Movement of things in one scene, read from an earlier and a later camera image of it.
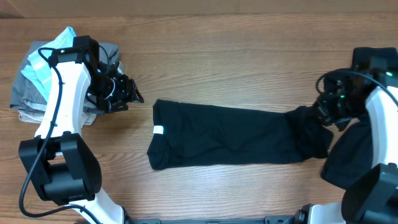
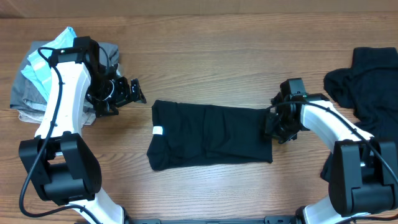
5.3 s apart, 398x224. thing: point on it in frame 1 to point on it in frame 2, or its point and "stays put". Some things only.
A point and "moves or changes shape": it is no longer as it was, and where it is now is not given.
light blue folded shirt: [38, 68] stays put
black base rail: [279, 219] stays put
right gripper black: [319, 107] to [269, 119]
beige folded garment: [36, 116] stays put
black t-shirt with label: [186, 135] moves or changes shape
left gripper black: [128, 93] stays put
